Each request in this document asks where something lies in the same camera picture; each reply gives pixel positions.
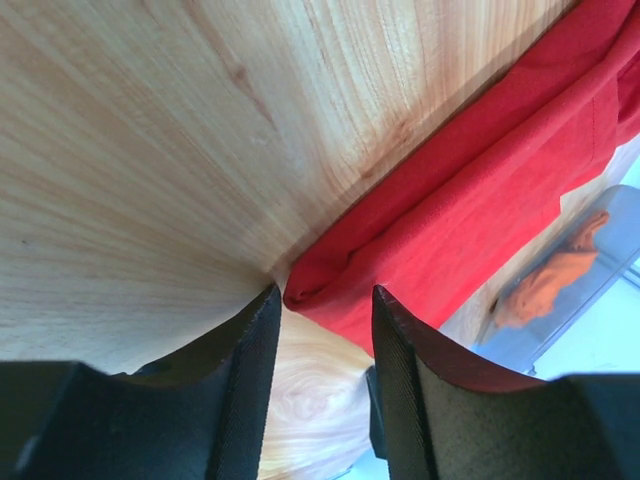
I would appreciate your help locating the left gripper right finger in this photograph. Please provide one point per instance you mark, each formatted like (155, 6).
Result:
(448, 413)

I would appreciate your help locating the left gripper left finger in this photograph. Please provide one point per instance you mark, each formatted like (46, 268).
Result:
(196, 413)

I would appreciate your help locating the red t shirt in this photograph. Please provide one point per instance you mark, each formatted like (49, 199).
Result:
(449, 216)

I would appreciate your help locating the orange t shirt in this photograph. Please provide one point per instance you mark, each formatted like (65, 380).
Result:
(534, 296)

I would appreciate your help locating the clear plastic bin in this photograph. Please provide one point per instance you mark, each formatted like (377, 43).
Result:
(536, 345)

